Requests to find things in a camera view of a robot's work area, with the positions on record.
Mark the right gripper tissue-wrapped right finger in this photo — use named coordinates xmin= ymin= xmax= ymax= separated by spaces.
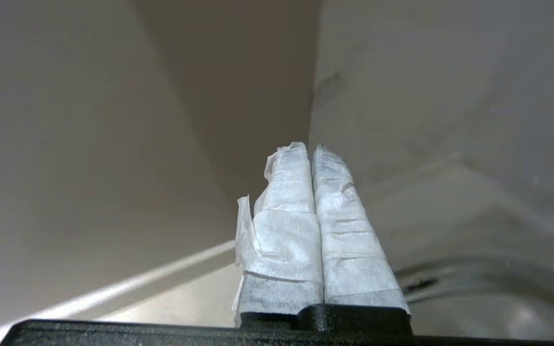
xmin=312 ymin=144 xmax=410 ymax=315

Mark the right gripper tissue-wrapped left finger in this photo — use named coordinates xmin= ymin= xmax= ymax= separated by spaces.
xmin=233 ymin=142 xmax=324 ymax=328

